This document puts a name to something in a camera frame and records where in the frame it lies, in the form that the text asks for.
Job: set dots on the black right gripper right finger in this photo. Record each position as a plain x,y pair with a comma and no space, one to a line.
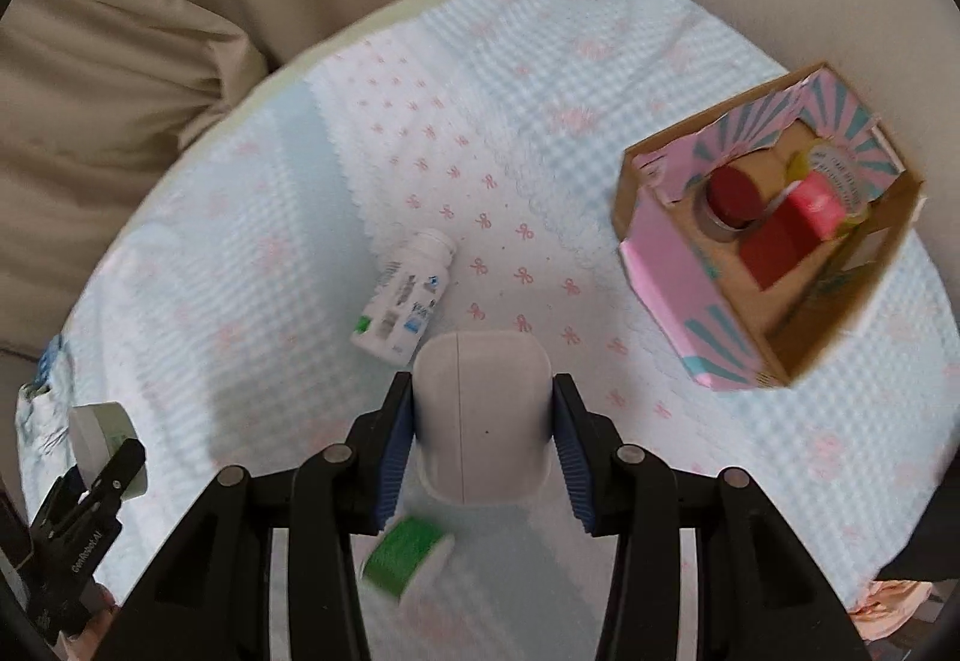
760,594

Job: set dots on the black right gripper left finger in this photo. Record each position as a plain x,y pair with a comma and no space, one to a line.
206,594

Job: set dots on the white round container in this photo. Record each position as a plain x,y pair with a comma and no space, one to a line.
96,432

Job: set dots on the white earbuds charging case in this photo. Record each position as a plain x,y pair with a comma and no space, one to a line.
482,405

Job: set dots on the white vitamin pill bottle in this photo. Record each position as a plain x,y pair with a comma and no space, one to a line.
397,316

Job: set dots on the person's hand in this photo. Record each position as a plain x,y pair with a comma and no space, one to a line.
83,647

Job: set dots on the pink cardboard box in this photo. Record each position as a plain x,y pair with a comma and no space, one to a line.
730,334

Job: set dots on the red block in box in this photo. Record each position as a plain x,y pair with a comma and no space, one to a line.
808,215

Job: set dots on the red cylinder in box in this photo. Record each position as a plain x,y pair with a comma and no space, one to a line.
728,203

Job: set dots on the beige sofa cushion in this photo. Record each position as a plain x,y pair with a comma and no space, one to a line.
99,99

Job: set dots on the blue pink patterned tablecloth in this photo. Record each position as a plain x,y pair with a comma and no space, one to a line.
220,317

